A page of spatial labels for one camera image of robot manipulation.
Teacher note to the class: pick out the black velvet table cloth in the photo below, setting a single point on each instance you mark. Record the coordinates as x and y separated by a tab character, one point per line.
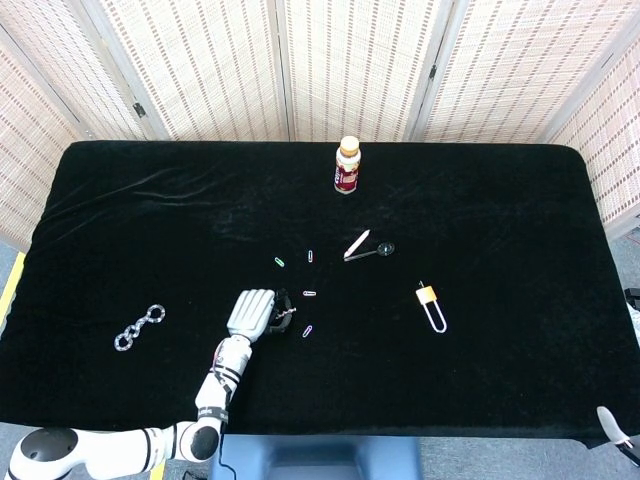
450	350

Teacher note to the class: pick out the metal screen hinge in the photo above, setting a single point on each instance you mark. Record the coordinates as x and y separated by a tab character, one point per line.
432	73
139	110

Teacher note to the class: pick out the small metal spoon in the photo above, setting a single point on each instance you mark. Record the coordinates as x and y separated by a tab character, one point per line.
385	248

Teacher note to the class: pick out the brass long shackle padlock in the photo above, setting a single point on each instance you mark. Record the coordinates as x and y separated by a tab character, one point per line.
432	312

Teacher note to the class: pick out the woven folding screen panel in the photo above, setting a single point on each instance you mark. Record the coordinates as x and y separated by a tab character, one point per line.
65	60
525	65
200	65
360	65
605	145
30	165

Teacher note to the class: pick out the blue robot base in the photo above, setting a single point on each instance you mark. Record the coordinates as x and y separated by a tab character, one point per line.
320	457

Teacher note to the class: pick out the white beaded strip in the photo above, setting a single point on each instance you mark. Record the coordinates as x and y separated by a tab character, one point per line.
286	314

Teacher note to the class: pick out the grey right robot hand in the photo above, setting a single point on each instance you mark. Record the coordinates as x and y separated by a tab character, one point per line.
611	425

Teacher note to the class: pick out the white pointed stick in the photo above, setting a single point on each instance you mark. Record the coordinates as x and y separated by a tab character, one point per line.
357	244

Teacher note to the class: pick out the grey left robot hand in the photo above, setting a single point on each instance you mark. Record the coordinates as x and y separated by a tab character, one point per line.
250	312

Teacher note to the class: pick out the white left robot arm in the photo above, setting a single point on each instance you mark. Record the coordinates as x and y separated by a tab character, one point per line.
220	380

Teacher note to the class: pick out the red label drink bottle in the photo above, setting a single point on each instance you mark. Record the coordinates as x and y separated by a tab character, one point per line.
347	167

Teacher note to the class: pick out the green paper clip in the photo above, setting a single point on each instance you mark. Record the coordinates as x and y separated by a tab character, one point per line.
280	261

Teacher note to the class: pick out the purple paper clip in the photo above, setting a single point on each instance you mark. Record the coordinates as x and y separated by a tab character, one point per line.
308	331

